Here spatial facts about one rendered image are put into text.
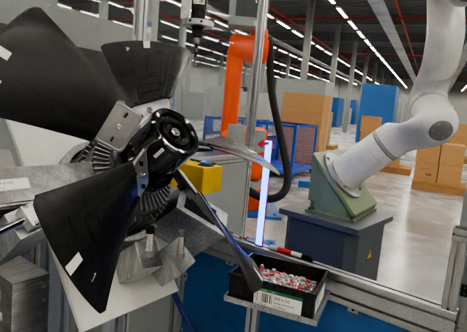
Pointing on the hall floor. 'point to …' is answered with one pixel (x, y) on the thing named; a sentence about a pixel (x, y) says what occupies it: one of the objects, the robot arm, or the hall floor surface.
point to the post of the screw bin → (252, 320)
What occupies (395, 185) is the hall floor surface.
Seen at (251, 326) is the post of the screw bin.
